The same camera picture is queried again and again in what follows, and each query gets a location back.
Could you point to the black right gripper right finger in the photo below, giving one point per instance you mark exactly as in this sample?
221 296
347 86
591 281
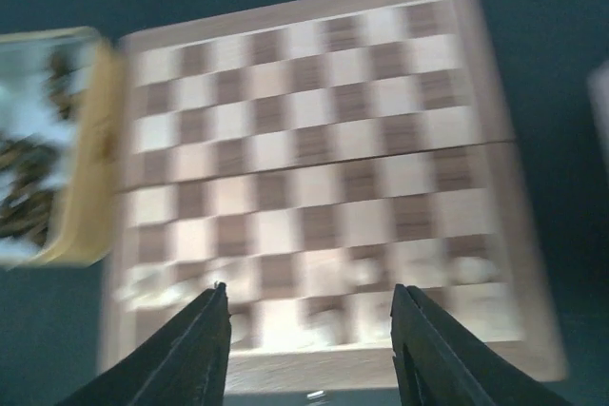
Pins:
439 362

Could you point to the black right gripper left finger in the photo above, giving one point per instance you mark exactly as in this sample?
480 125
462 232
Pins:
183 363

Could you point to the wooden chess board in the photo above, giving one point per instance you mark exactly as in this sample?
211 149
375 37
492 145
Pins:
311 156

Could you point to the dark chess pieces pile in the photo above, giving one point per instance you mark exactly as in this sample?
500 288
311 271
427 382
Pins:
30 161

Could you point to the gold tin tray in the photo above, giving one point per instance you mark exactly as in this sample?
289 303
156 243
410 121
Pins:
82 216

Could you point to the silver pink tin tray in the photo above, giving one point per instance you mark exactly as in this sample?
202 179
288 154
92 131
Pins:
598 91

